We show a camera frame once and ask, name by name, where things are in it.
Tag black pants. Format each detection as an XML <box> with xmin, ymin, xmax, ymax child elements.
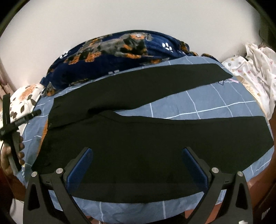
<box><xmin>32</xmin><ymin>64</ymin><xmax>274</xmax><ymax>203</ymax></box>

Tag person's left hand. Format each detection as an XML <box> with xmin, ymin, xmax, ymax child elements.
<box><xmin>1</xmin><ymin>136</ymin><xmax>25</xmax><ymax>176</ymax></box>

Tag white floral pillow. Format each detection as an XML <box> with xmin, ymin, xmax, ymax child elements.
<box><xmin>9</xmin><ymin>84</ymin><xmax>45</xmax><ymax>122</ymax></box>

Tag blue checked bed sheet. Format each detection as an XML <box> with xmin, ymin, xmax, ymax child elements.
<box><xmin>16</xmin><ymin>55</ymin><xmax>275</xmax><ymax>224</ymax></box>

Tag navy dog print blanket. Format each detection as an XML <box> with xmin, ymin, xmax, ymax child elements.
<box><xmin>40</xmin><ymin>30</ymin><xmax>219</xmax><ymax>97</ymax></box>

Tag white patterned crumpled sheet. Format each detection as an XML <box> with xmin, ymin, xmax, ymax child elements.
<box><xmin>222</xmin><ymin>43</ymin><xmax>276</xmax><ymax>120</ymax></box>

